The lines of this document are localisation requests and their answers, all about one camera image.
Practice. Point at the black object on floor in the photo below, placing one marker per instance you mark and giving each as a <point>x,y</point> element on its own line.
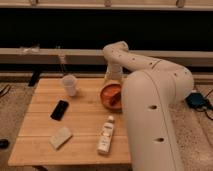
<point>4,143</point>

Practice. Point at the black eraser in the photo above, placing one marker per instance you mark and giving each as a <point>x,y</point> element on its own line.
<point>59,110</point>

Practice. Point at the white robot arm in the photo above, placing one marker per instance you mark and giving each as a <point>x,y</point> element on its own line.
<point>150,86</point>

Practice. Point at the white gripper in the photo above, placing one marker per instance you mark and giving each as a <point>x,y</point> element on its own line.
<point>114,72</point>

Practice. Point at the translucent plastic cup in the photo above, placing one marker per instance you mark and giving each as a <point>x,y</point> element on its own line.
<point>69,83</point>

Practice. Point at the white lotion bottle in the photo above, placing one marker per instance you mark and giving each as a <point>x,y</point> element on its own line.
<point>106,136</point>

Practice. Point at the orange bowl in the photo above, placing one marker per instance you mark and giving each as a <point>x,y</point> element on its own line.
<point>110,97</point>

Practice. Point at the wooden table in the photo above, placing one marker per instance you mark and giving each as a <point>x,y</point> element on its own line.
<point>84,117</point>

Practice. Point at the white sponge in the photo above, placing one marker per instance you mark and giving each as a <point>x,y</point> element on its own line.
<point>60,137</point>

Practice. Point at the blue power box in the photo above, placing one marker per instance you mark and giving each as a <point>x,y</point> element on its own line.
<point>197,101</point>

